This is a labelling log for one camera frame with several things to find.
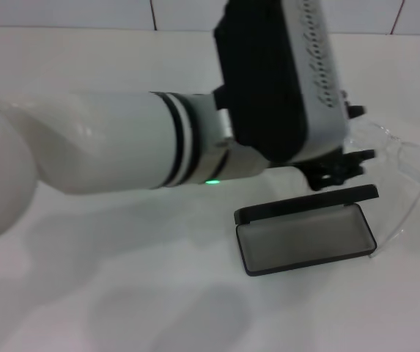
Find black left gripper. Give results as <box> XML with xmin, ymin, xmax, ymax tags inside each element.
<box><xmin>268</xmin><ymin>89</ymin><xmax>380</xmax><ymax>192</ymax></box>

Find black glasses case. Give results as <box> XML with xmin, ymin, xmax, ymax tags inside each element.
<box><xmin>233</xmin><ymin>184</ymin><xmax>380</xmax><ymax>278</ymax></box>

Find clear white glasses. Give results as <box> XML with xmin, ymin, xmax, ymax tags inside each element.
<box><xmin>348</xmin><ymin>116</ymin><xmax>420</xmax><ymax>260</ymax></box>

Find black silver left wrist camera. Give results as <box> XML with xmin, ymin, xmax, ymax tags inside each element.
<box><xmin>212</xmin><ymin>0</ymin><xmax>350</xmax><ymax>165</ymax></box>

